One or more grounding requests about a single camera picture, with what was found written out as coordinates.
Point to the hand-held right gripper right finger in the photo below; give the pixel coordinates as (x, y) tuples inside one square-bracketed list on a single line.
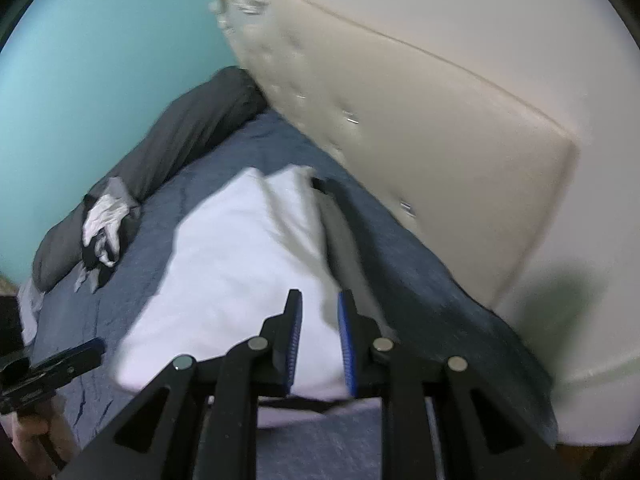
[(346, 345)]

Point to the bed with blue sheet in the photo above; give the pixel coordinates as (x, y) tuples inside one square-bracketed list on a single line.
[(425, 300)]

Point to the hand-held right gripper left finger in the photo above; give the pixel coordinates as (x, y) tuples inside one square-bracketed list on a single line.
[(295, 340)]

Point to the person's left hand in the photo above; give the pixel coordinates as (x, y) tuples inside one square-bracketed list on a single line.
[(55, 435)]

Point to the dark grey duvet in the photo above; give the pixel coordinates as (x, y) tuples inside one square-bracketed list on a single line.
[(195, 120)]

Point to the white long-sleeved shirt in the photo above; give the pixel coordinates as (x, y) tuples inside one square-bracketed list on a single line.
[(240, 270)]

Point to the cream tufted headboard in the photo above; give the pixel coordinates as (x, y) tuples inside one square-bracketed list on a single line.
[(450, 110)]

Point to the crumpled white garment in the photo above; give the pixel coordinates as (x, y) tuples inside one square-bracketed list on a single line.
[(102, 215)]

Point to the light grey sheet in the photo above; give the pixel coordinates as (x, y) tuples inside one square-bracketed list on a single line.
[(30, 305)]

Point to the black garment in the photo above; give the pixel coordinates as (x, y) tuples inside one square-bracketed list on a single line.
[(102, 272)]

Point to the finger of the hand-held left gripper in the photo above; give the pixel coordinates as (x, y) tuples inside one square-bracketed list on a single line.
[(70, 360)]

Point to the pile of black-white clothes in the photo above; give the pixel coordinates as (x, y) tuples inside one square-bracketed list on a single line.
[(122, 192)]

